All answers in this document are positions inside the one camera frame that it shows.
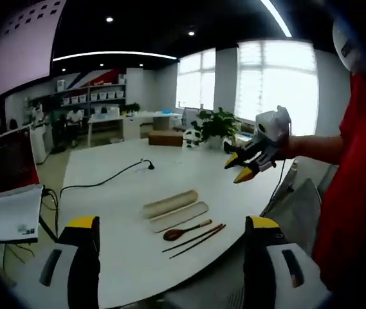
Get person in red shirt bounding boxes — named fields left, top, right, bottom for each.
left=311, top=71, right=366, bottom=292

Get white printed box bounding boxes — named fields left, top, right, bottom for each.
left=0, top=185, right=44, bottom=244

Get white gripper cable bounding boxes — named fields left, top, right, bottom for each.
left=261, top=117, right=296, bottom=217

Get green potted plant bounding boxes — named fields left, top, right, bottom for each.
left=190, top=107, right=242, bottom=151

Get white worn device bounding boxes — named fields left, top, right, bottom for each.
left=331, top=12, right=366, bottom=74

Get black floor cables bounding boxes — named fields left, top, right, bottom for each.
left=38, top=185, right=62, bottom=241

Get grey office chair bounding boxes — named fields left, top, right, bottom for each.
left=259, top=178, right=324, bottom=258

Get beige cutlery case lid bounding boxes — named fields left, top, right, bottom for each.
left=142, top=189, right=199, bottom=220

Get dark wooden spoon utensil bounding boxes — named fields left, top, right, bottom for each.
left=163, top=219, right=214, bottom=242

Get white background desk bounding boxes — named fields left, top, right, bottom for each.
left=87, top=115, right=142, bottom=146

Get white floor appliance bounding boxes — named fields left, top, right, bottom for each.
left=29, top=124, right=49, bottom=165

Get beige cutlery case base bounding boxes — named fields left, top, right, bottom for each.
left=149, top=201, right=210, bottom=234

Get red display stand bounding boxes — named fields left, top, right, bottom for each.
left=0, top=124, right=41, bottom=198

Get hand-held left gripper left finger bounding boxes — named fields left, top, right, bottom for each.
left=15, top=215, right=102, bottom=309

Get storage shelf with white bins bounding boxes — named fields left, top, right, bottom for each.
left=51, top=82, right=128, bottom=114

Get brown cardboard box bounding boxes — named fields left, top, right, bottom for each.
left=147, top=129, right=184, bottom=147

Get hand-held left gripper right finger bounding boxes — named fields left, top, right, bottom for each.
left=243, top=215, right=332, bottom=309

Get dark wooden chopstick utensil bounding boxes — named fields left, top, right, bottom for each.
left=161, top=223, right=224, bottom=254
left=169, top=224, right=227, bottom=259

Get black and white plush toy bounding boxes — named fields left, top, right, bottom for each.
left=183, top=127, right=203, bottom=149

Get black cable with plug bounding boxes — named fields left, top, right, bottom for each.
left=59, top=158, right=156, bottom=200

